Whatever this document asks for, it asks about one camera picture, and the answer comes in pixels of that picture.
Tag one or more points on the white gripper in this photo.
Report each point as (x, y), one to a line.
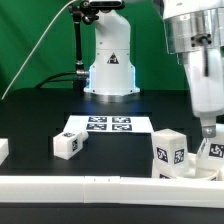
(207, 91)

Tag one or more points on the white round stool seat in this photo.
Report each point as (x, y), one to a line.
(193, 173)

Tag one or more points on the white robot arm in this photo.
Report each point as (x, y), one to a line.
(194, 31)

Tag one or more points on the white paper tag sheet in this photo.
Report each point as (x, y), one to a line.
(109, 124)

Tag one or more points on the white front fence rail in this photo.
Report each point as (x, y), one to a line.
(118, 190)

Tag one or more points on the white fence rail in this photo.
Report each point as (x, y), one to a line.
(4, 151)
(118, 190)

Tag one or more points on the black overhead camera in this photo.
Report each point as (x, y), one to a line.
(103, 4)

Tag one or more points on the white left fence rail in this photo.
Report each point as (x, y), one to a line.
(4, 151)

